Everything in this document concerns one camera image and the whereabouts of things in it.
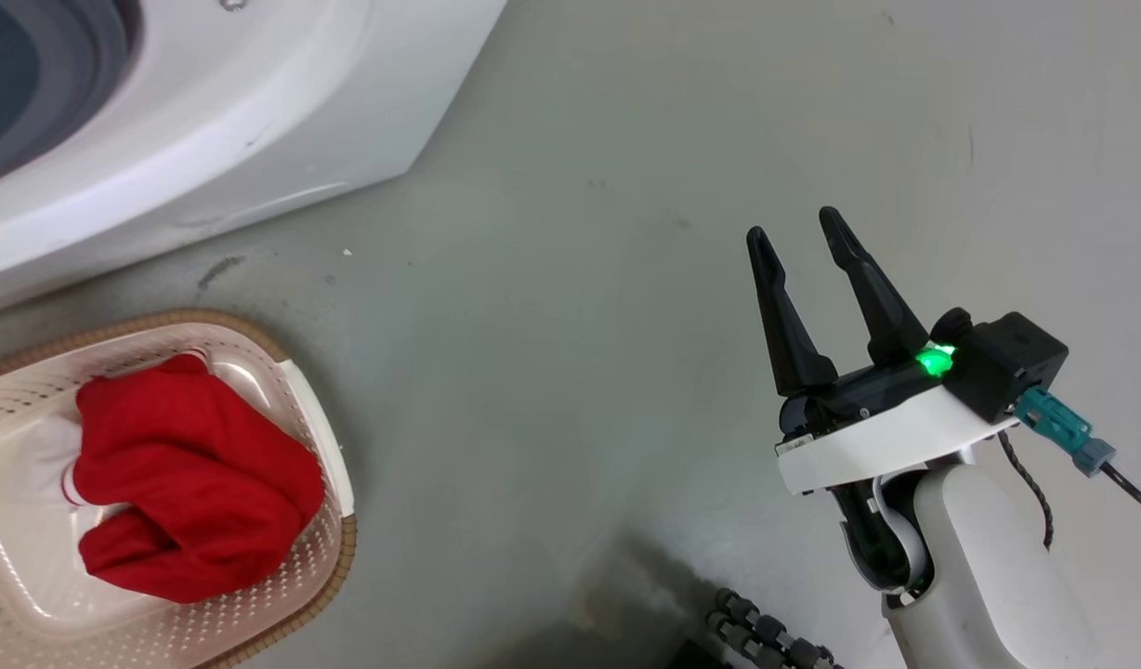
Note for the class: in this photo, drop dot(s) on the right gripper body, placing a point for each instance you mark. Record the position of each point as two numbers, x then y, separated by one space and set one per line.
886 437

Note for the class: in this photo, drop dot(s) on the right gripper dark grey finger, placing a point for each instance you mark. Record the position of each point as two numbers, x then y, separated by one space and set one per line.
877 297
789 334

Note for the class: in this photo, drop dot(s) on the red garment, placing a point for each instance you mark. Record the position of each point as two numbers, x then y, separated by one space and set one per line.
199 483

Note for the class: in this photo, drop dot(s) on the white garment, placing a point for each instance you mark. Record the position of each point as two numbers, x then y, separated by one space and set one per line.
48 465

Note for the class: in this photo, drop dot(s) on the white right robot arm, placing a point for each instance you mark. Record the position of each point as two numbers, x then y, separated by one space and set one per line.
989 576

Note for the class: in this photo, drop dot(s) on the cream plastic laundry basket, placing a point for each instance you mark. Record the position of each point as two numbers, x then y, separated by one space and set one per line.
162 632

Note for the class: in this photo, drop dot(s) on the white front-load washing machine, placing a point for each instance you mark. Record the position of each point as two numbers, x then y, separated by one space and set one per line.
208 139

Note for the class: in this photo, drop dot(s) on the grey rubber door gasket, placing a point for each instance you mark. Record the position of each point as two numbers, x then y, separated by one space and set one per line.
50 74

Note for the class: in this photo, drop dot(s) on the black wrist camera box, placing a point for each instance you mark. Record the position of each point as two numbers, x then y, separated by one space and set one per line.
1007 362

